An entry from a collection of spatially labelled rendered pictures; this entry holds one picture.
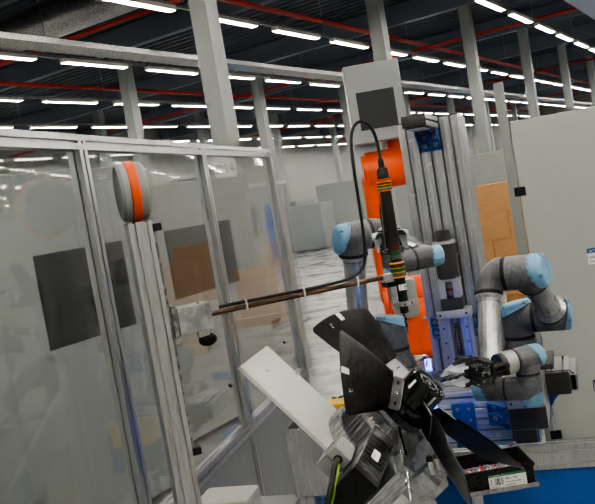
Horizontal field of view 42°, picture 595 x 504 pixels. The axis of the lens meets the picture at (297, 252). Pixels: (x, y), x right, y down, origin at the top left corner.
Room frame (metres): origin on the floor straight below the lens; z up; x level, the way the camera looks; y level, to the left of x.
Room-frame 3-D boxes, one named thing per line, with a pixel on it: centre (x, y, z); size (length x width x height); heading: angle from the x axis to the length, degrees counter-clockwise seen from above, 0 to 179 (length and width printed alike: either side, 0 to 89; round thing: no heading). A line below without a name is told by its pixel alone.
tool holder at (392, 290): (2.26, -0.27, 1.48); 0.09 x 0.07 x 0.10; 109
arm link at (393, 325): (3.14, -0.32, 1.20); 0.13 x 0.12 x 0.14; 104
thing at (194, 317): (2.06, 0.31, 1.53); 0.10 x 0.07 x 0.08; 109
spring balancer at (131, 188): (2.03, 0.40, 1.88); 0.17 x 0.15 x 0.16; 164
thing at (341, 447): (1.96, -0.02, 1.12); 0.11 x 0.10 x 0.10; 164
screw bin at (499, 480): (2.41, -0.50, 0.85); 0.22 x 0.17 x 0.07; 90
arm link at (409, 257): (2.65, -0.33, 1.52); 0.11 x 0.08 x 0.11; 104
